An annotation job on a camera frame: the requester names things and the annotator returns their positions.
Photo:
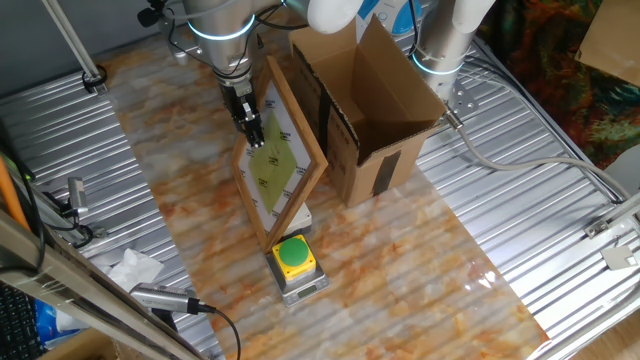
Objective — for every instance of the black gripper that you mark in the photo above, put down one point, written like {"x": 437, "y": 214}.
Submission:
{"x": 240, "y": 107}

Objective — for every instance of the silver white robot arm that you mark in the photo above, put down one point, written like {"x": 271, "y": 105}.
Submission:
{"x": 220, "y": 20}

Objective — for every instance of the white rounded object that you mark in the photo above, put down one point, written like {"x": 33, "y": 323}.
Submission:
{"x": 627, "y": 170}

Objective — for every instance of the red emergency stop button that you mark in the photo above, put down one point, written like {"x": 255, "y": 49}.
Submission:
{"x": 301, "y": 220}

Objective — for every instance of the open cardboard box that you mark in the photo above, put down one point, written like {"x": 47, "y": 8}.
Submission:
{"x": 360, "y": 180}

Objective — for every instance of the yellow box green button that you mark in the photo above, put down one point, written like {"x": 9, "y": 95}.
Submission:
{"x": 293, "y": 252}

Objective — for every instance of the crumpled white tissue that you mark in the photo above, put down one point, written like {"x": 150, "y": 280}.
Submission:
{"x": 135, "y": 270}

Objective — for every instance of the blue white device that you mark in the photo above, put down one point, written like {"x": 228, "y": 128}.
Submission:
{"x": 395, "y": 15}

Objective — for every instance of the orange marble pattern mat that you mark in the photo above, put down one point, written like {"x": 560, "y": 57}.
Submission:
{"x": 400, "y": 280}

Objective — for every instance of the orange pole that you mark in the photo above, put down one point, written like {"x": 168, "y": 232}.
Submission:
{"x": 10, "y": 195}

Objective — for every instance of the brown box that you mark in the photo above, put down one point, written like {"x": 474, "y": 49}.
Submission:
{"x": 80, "y": 347}

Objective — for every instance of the blue tissue pack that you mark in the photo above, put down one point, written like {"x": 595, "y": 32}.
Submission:
{"x": 45, "y": 325}

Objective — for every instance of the colourful patterned cloth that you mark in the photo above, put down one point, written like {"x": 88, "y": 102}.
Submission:
{"x": 550, "y": 75}

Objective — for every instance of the black keyboard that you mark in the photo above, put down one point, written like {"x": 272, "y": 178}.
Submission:
{"x": 17, "y": 325}

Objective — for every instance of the brown cardboard sheet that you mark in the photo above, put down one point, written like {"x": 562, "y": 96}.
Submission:
{"x": 615, "y": 40}

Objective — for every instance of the square grey plate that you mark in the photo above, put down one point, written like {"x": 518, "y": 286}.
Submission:
{"x": 620, "y": 257}

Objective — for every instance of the wooden picture frame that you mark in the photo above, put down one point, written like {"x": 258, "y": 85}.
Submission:
{"x": 272, "y": 170}

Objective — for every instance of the small silver camera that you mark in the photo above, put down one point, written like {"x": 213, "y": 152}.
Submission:
{"x": 76, "y": 192}

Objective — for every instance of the large grey camera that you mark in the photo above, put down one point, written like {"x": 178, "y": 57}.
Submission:
{"x": 160, "y": 297}

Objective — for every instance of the aluminium pole with bracket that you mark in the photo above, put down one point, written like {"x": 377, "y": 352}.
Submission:
{"x": 70, "y": 37}

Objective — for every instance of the black camera stand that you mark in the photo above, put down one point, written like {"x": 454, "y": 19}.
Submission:
{"x": 165, "y": 320}

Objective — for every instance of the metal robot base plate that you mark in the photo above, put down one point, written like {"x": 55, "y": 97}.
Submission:
{"x": 462, "y": 100}

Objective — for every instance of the aluminium camera rail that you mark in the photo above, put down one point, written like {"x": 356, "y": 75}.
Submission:
{"x": 55, "y": 215}

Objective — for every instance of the aluminium frame beam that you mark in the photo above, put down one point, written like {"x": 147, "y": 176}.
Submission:
{"x": 75, "y": 290}

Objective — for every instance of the aluminium profile with bracket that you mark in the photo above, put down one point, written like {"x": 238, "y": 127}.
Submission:
{"x": 597, "y": 228}

